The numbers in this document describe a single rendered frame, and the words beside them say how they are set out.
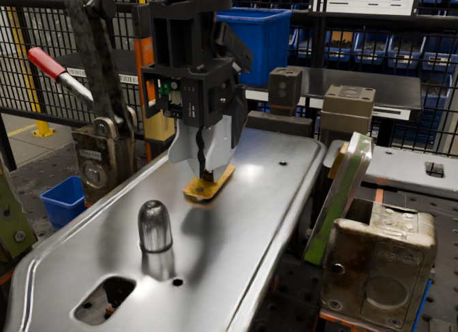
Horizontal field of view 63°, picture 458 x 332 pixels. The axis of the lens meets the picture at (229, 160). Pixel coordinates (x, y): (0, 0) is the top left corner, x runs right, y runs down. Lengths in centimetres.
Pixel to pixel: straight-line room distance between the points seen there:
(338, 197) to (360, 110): 31
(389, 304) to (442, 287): 46
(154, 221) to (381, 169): 33
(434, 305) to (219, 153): 54
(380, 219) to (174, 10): 26
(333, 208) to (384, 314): 12
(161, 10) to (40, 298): 26
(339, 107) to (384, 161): 12
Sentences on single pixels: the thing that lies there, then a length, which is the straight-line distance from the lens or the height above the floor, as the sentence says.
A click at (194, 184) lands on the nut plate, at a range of 46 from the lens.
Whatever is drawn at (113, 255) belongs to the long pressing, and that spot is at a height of 100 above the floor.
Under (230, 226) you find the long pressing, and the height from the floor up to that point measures 100.
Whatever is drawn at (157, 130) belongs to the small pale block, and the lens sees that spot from 57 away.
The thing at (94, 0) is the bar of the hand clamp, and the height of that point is 121.
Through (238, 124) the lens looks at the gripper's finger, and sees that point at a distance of 42.
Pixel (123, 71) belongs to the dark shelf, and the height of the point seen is 103.
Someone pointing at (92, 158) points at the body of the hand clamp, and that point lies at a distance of 54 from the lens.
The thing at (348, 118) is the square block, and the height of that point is 103.
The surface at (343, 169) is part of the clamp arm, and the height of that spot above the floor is 109.
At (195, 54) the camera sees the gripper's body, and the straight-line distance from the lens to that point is 36.
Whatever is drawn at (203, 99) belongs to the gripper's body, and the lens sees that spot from 36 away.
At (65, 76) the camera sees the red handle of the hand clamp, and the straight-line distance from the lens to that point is 55.
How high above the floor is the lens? 125
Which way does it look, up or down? 27 degrees down
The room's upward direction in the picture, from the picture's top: straight up
